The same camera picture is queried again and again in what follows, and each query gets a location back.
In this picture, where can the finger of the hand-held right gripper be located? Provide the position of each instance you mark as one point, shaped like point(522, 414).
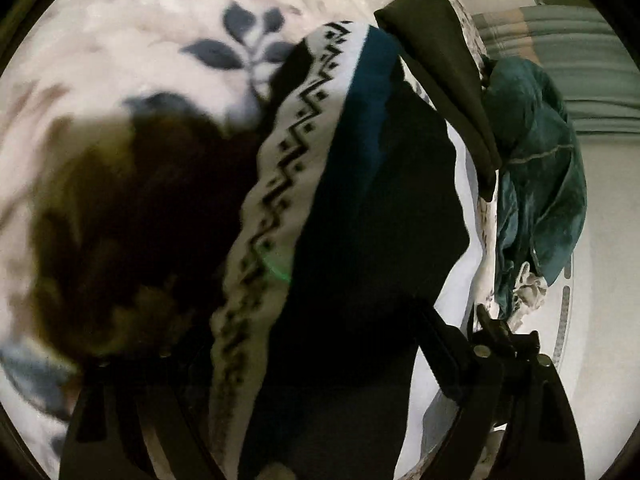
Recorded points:
point(507, 342)

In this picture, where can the crumpled grey cloth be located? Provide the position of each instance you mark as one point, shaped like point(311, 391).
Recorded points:
point(532, 285)

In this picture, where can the teal curtain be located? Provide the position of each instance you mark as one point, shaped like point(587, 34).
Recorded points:
point(575, 50)

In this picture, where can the folded dark cloth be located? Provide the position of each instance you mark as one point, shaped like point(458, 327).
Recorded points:
point(440, 60)

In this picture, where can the dark green plush blanket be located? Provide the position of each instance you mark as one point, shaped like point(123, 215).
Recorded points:
point(540, 170)

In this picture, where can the striped knit sweater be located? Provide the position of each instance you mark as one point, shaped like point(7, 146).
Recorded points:
point(360, 235)

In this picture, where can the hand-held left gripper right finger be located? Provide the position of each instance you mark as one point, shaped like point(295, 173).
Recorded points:
point(450, 360)

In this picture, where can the floral bed blanket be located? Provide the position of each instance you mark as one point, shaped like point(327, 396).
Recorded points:
point(125, 35)

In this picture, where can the white bed headboard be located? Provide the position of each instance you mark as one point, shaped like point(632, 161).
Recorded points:
point(605, 260)

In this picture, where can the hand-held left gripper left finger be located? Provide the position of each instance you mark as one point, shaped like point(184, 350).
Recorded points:
point(150, 410)

